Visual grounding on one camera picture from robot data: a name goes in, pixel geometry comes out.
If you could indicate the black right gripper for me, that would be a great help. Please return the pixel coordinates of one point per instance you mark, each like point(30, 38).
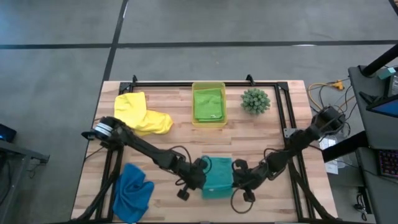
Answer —
point(247, 179)

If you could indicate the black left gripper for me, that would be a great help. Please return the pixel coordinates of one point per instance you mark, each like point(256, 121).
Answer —
point(194, 175)

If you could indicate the teal microfiber towel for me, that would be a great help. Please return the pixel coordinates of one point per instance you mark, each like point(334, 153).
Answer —
point(217, 177)

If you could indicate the blue microfiber towel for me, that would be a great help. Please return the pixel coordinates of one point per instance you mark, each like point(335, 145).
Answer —
point(132, 193)

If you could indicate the green microfiber towel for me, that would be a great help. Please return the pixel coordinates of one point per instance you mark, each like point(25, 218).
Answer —
point(208, 104)

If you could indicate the yellow microfiber towel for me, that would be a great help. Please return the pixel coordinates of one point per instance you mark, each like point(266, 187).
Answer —
point(133, 109)

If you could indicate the yellow translucent plastic bin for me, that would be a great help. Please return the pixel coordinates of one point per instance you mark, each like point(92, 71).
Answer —
point(208, 84)

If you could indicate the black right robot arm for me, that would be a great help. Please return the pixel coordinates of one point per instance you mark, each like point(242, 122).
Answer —
point(298, 140)

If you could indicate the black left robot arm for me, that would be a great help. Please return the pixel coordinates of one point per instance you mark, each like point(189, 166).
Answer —
point(146, 151)

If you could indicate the artificial plant in patterned pot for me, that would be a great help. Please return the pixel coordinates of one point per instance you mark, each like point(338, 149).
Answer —
point(255, 101)

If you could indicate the white paper sheet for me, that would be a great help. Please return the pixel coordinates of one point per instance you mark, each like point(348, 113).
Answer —
point(332, 168)

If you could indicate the white box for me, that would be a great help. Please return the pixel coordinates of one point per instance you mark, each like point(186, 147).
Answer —
point(328, 142)

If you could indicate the black diagonal bar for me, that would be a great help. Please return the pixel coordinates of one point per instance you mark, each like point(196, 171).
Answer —
point(342, 147)

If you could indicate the black keyboard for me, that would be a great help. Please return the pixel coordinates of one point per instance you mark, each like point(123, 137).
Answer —
point(388, 163)

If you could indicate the grey desk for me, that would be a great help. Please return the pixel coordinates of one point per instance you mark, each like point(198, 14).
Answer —
point(382, 133)

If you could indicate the laptop with blue screen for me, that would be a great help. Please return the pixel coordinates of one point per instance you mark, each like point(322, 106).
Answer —
point(388, 109)

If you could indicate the small teal box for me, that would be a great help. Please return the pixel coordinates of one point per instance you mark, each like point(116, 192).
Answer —
point(387, 73)

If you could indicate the grey metal cart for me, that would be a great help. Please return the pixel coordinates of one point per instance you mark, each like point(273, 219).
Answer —
point(18, 151)

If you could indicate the black pole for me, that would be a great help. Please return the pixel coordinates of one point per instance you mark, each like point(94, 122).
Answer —
point(381, 60)

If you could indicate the black device with blue light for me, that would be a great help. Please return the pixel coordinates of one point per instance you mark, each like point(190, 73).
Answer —
point(7, 133)

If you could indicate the grey corner bracket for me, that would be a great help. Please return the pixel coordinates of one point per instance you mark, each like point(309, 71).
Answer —
point(288, 133)

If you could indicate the black aluminium table frame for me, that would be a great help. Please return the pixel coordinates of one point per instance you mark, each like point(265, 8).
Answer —
point(171, 84)

